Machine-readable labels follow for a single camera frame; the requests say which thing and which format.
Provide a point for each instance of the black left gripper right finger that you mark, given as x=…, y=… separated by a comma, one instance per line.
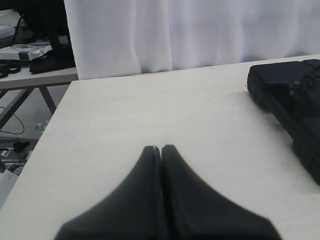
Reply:
x=195, y=211

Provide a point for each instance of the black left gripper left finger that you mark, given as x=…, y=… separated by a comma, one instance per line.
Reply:
x=132, y=211

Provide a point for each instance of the black plastic carrying case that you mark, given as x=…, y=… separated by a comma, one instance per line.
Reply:
x=291, y=92

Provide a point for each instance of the blue plastic bottle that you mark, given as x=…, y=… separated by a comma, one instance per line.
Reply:
x=42, y=126

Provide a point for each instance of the grey side table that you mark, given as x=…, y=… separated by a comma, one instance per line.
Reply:
x=26, y=82

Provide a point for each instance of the white backdrop curtain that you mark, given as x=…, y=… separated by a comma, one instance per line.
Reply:
x=113, y=38

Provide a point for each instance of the black tape roll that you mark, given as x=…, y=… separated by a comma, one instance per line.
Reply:
x=7, y=68

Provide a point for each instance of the black monitor stand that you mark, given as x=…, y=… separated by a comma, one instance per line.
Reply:
x=48, y=19

